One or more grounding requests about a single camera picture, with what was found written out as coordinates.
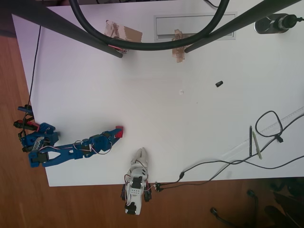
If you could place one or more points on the red cube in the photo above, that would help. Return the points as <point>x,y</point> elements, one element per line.
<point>120,131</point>

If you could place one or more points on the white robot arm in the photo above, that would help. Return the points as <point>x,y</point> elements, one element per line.
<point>135,190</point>

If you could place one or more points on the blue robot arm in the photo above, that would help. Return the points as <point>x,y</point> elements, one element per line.
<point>71,152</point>

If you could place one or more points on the small clear plastic piece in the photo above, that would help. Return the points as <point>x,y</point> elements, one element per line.
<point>181,91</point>

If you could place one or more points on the black and red clamp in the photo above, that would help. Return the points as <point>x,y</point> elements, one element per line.
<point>27,125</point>

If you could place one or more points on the blue clamp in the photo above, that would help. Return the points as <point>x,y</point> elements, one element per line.
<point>25,108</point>

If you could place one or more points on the small red object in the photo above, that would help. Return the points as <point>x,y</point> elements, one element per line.
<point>117,48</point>

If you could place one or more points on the cardboard piece with tape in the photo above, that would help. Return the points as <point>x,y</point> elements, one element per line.
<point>129,34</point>

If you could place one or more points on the brown tape piece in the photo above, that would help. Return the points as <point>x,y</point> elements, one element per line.
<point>179,54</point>

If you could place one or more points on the small black cap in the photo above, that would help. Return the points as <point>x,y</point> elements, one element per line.
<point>219,83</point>

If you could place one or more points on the black pen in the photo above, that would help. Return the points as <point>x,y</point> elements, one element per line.
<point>250,142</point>

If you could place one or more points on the green pen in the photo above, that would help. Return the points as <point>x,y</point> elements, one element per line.
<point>257,146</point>

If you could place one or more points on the black tripod leg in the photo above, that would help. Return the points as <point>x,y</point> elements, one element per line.
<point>59,26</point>
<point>237,21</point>

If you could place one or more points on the transparent ruler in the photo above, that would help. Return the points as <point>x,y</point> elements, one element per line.
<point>268,130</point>

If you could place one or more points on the black desk mount device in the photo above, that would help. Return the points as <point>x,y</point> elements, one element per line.
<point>273,25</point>

